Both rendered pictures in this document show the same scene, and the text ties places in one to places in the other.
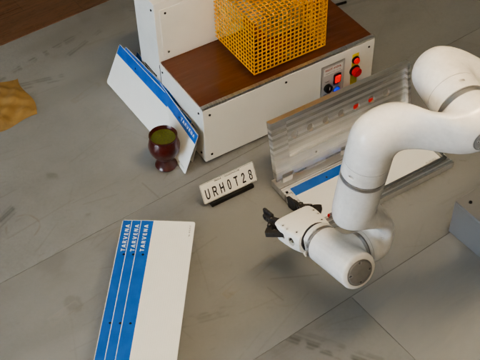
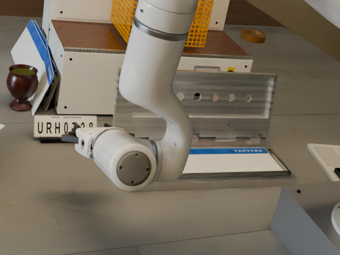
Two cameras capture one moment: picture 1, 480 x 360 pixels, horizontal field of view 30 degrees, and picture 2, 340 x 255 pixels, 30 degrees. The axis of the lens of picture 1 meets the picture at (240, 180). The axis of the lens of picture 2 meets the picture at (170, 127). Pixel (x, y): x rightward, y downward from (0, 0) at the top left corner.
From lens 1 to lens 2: 1.03 m
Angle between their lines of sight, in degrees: 21
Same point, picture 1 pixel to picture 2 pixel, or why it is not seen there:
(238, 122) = (99, 84)
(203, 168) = not seen: hidden behind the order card
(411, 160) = (254, 165)
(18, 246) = not seen: outside the picture
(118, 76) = (20, 45)
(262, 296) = (41, 217)
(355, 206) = (140, 58)
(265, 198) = not seen: hidden behind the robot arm
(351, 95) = (211, 82)
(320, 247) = (103, 140)
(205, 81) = (81, 37)
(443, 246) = (258, 238)
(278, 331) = (38, 248)
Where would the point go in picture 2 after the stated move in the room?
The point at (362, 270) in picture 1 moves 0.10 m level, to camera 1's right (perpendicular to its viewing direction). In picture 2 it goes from (137, 166) to (195, 181)
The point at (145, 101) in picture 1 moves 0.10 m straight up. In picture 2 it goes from (30, 60) to (32, 29)
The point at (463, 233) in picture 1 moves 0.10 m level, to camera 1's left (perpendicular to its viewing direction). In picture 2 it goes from (284, 228) to (239, 216)
